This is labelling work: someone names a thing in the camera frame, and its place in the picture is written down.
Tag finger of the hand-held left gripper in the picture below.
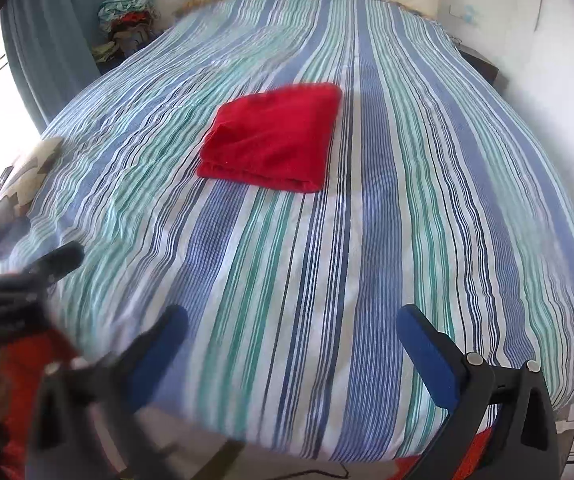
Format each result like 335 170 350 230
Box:
22 241 85 287

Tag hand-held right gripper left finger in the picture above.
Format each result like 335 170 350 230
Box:
24 304 190 480

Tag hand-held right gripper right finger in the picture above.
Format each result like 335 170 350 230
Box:
396 304 560 480

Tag red sweater with white print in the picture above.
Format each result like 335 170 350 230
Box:
195 82 344 194

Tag person's left forearm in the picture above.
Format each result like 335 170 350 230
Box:
0 332 80 480

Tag pile of clothes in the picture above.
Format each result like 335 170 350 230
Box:
92 0 163 63

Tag beige zigzag cushion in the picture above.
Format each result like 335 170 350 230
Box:
0 136 65 211

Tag striped bedspread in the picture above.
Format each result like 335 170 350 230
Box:
0 0 574 461

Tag blue curtain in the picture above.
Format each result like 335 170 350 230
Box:
1 0 128 133

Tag white wardrobe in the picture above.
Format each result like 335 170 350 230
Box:
492 0 574 461

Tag dark wooden nightstand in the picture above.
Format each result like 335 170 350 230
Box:
454 42 500 92

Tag black cable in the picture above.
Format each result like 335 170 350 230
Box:
262 462 348 479

